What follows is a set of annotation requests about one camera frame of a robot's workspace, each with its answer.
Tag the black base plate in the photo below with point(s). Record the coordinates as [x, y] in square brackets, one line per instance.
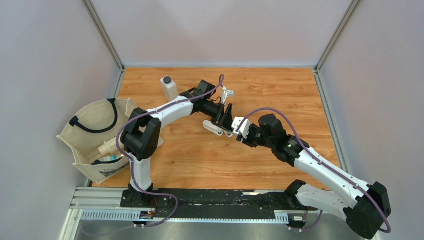
[219, 206]

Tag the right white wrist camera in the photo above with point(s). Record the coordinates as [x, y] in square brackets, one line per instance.
[241, 127]

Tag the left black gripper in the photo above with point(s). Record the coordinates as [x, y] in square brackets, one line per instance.
[227, 122]

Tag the cream tube in bag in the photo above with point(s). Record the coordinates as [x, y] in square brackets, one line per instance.
[108, 147]

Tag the beige canvas tote bag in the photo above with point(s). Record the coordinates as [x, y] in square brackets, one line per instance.
[89, 128]

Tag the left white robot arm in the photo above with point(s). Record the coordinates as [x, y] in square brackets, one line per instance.
[140, 135]

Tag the aluminium frame rail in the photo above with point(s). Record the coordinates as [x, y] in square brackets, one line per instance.
[95, 17]

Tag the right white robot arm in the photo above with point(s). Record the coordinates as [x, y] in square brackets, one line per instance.
[363, 206]

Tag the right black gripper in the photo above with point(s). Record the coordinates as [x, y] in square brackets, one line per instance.
[240, 138]

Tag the white bottle black cap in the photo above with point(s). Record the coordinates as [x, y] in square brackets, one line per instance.
[169, 88]

